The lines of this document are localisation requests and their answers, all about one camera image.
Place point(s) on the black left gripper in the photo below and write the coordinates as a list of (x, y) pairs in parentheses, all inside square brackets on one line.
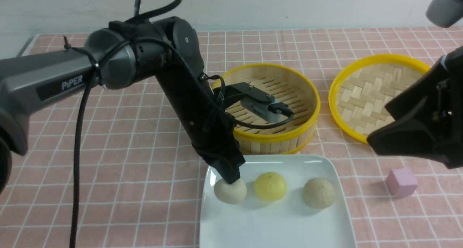
[(210, 132)]

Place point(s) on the yellow-rimmed woven steamer lid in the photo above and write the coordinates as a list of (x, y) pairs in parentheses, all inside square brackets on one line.
[(359, 93)]

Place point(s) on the white square plate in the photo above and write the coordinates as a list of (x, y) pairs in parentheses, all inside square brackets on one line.
[(286, 223)]

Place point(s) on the yellow-rimmed bamboo steamer basket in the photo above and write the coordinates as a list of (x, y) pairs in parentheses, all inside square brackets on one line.
[(288, 86)]

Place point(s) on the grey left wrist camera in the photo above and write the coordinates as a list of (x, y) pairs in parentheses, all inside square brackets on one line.
[(258, 102)]

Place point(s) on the pink checkered tablecloth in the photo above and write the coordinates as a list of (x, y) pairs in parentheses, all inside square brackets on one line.
[(141, 182)]

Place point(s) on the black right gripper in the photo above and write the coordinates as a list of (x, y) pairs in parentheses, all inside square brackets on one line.
[(435, 97)]

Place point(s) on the beige steamed bun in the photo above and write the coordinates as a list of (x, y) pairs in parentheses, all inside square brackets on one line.
[(232, 194), (319, 193)]

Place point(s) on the pink cube block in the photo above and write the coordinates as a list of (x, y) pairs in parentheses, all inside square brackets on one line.
[(401, 182)]

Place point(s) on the yellow steamed bun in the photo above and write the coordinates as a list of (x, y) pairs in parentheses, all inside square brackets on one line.
[(270, 186)]

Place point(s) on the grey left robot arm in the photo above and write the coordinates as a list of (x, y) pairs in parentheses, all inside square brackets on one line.
[(115, 58)]

